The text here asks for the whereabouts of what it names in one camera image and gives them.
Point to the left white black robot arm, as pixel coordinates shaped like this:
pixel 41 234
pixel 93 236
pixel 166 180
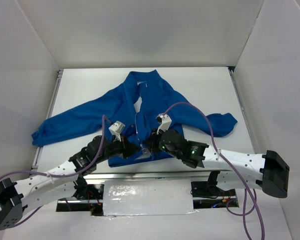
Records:
pixel 66 180

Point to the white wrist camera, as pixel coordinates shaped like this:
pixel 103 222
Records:
pixel 116 130
pixel 164 123

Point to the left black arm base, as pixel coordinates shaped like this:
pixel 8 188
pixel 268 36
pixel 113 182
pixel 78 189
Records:
pixel 87 198

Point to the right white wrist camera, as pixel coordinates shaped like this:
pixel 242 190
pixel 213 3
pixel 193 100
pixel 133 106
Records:
pixel 164 123

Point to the left aluminium frame rail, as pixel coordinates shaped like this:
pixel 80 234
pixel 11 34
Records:
pixel 36 159

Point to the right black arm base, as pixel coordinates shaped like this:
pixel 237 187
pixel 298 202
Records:
pixel 207 195

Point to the white foil covered panel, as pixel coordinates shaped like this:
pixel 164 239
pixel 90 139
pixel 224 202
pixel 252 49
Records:
pixel 150 197

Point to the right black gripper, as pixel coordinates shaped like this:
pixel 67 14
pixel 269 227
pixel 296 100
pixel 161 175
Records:
pixel 152 142

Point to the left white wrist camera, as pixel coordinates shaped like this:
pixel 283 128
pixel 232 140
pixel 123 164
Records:
pixel 116 130

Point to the aluminium frame rail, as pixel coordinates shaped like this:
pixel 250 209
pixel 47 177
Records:
pixel 36 159
pixel 243 138
pixel 151 175

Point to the front aluminium frame rail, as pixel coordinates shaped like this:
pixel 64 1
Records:
pixel 151 175

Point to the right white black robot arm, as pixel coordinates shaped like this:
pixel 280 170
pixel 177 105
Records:
pixel 231 170

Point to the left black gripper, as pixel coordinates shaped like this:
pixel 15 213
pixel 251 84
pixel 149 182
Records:
pixel 127 149

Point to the right aluminium frame rail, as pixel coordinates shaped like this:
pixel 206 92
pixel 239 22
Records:
pixel 243 138

